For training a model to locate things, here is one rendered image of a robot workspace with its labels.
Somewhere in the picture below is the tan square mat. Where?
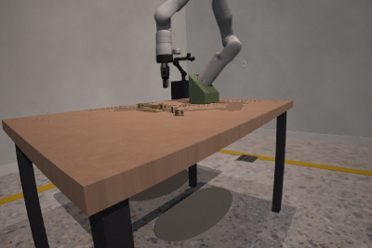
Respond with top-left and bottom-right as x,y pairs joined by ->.
139,107 -> 171,112

